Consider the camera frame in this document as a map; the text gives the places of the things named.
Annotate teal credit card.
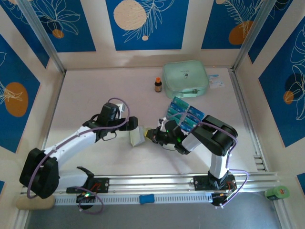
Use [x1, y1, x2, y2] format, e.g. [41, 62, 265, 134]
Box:
[168, 104, 187, 114]
[172, 96, 190, 108]
[166, 110, 183, 119]

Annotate black controller board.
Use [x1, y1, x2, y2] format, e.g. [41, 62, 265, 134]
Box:
[211, 182, 236, 208]
[76, 190, 97, 204]

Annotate brown bottle orange cap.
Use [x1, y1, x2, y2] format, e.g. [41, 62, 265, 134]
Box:
[154, 77, 163, 93]

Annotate aluminium frame post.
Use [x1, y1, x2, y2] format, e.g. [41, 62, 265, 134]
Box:
[231, 0, 295, 72]
[18, 0, 67, 73]

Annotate green card holder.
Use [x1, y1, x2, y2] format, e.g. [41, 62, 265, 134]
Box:
[128, 125, 146, 146]

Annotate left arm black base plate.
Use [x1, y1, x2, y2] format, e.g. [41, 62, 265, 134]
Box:
[66, 177, 110, 194]

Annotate beige foam block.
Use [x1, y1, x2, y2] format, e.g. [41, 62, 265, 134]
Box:
[15, 197, 56, 210]

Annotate blue white sachet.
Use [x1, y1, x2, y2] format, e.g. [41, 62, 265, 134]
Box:
[207, 74, 226, 90]

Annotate mint green zipper pouch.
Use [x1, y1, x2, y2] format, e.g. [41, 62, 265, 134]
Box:
[163, 59, 210, 99]

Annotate blue plastic clip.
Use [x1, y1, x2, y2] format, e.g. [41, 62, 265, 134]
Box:
[139, 194, 155, 205]

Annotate clear acrylic card stand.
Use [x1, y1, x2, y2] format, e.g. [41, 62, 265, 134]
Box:
[165, 96, 206, 134]

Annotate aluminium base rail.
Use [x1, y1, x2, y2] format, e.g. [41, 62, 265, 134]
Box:
[20, 171, 281, 195]

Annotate aluminium side rail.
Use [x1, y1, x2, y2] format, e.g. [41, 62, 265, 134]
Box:
[39, 71, 66, 156]
[230, 68, 269, 172]

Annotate slotted cable duct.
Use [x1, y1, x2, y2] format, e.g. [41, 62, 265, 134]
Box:
[54, 192, 213, 206]

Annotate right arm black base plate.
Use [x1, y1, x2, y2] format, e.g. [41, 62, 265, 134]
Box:
[193, 175, 236, 191]

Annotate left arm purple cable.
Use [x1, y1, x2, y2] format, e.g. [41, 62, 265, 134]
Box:
[26, 97, 131, 213]

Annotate green tape roll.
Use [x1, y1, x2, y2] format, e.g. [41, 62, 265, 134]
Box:
[264, 185, 290, 200]

